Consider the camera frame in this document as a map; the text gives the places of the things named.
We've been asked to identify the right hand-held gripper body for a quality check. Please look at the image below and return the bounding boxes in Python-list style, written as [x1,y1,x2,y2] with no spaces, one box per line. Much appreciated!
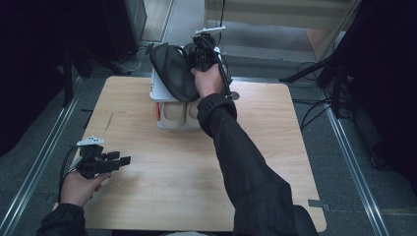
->
[187,26,227,72]

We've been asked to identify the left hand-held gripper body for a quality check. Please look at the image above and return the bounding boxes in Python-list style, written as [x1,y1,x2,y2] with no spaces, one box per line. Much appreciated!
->
[76,135,122,180]

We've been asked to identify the white two-tier shoe rack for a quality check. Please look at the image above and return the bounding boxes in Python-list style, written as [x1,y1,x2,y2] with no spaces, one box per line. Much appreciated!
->
[149,45,230,132]

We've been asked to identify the cream clog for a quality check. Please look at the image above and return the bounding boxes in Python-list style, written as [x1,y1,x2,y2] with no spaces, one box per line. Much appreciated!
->
[160,101,188,130]
[186,100,203,129]

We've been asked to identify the person's right hand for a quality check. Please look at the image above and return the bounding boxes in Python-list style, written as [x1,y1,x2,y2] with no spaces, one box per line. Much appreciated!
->
[191,63,227,99]

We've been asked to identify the person's left hand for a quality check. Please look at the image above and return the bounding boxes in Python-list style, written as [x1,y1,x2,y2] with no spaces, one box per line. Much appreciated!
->
[59,170,112,208]

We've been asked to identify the dark cabinet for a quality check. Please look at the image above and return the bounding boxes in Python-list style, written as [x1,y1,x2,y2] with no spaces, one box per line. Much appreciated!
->
[101,0,148,64]

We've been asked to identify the black tripod leg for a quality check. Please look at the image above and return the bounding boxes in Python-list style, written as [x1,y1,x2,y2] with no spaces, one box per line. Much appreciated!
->
[278,59,332,84]

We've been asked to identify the right hand-held gripper cable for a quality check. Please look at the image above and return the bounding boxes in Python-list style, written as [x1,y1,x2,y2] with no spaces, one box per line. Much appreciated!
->
[200,34,234,99]

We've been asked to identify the black hanging cable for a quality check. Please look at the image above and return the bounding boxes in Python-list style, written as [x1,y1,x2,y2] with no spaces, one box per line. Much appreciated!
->
[215,0,228,29]

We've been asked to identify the metal floor rail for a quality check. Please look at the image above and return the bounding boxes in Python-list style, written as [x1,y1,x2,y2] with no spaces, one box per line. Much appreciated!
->
[0,77,85,236]
[323,94,391,236]

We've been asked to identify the white floor cable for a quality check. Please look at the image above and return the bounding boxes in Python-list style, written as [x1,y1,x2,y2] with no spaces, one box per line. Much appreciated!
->
[117,48,149,74]

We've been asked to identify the black stand post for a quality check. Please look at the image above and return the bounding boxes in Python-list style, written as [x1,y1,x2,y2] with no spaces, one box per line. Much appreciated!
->
[61,45,76,108]

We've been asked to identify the black floor cables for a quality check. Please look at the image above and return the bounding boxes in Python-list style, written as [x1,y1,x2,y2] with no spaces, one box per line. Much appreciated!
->
[290,97,332,130]

